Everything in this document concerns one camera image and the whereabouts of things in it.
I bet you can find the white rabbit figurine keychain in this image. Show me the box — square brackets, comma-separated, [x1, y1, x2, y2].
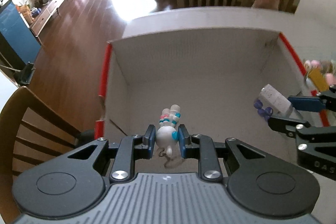
[155, 105, 181, 168]

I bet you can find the white box with purple bow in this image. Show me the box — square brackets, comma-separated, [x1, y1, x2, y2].
[253, 84, 302, 121]

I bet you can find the yellow carton box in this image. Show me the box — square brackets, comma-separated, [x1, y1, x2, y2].
[307, 68, 329, 92]

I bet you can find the pink heart shaped box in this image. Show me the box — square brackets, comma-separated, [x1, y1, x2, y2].
[325, 73, 336, 86]

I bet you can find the pink pig figurine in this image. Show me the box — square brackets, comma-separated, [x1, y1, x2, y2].
[304, 60, 321, 71]

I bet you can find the red and white cardboard box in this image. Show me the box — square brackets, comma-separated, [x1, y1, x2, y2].
[94, 27, 330, 156]

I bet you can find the wooden chair near left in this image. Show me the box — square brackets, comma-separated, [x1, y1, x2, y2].
[1, 87, 95, 223]

